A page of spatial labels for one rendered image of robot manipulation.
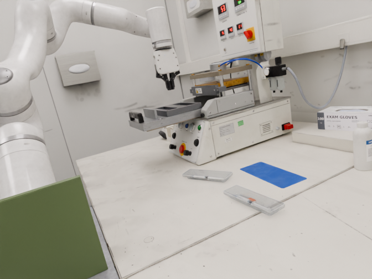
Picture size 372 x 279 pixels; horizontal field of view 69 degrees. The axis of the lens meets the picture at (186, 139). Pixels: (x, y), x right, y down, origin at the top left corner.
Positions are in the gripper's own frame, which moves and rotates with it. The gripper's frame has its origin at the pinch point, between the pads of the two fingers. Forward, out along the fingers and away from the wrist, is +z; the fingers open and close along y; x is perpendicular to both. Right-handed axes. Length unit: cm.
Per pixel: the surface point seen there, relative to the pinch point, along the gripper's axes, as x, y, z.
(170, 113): -10.0, -6.6, 10.6
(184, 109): -10.0, 0.0, 10.7
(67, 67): 131, -31, -25
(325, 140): -43, 41, 31
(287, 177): -51, 12, 34
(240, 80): -11.8, 28.9, 3.9
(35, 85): 144, -57, -17
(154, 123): -11.0, -14.5, 12.7
